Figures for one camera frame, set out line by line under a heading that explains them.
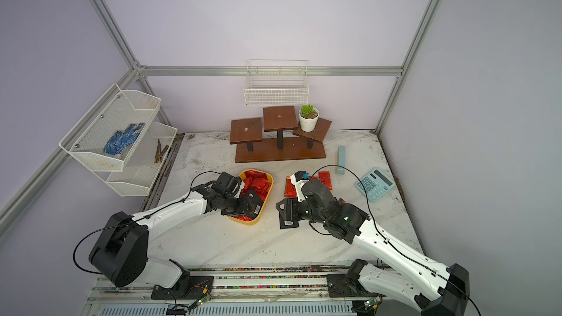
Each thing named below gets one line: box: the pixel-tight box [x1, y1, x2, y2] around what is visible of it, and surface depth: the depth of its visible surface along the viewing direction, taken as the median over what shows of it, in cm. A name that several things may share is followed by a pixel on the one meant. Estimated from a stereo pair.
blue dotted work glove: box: [103, 122, 145, 156], surface depth 78 cm
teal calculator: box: [354, 167, 396, 203], surface depth 100 cm
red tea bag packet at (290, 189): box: [283, 176, 298, 198], surface depth 99 cm
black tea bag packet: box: [275, 204, 300, 230], surface depth 64 cm
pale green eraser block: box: [337, 145, 347, 175], surface depth 106 cm
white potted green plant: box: [297, 104, 320, 133], surface depth 97 cm
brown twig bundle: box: [153, 138, 170, 164], surface depth 97 cm
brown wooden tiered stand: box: [229, 105, 333, 164], surface depth 103 cm
